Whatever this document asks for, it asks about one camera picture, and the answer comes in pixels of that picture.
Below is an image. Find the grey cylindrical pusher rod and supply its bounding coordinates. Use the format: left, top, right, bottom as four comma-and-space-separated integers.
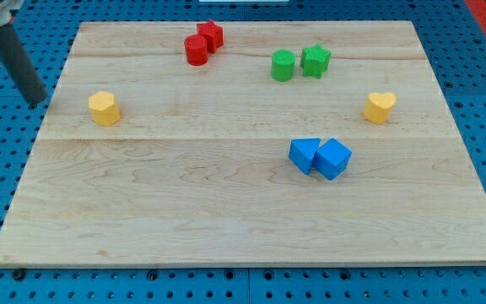
0, 23, 48, 105

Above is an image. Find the yellow hexagon block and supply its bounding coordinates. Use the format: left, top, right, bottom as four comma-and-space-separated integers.
88, 91, 121, 127

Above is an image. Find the red cylinder block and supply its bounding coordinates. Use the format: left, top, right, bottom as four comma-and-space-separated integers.
184, 34, 208, 66

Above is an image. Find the red star block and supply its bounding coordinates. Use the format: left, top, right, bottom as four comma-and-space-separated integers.
197, 20, 224, 53

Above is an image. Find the wooden board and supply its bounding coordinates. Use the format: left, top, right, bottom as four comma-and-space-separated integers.
0, 21, 486, 269

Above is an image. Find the green cylinder block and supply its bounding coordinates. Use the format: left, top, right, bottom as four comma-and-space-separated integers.
271, 49, 295, 82

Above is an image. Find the green star block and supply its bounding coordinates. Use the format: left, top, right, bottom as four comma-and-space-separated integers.
300, 44, 331, 79

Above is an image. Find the blue triangle block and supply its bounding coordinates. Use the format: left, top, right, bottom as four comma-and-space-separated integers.
289, 138, 321, 175

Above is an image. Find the blue cube block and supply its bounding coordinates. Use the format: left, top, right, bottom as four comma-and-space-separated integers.
312, 138, 352, 180

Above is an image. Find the yellow heart block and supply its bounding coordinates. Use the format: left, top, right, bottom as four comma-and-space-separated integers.
363, 92, 397, 124

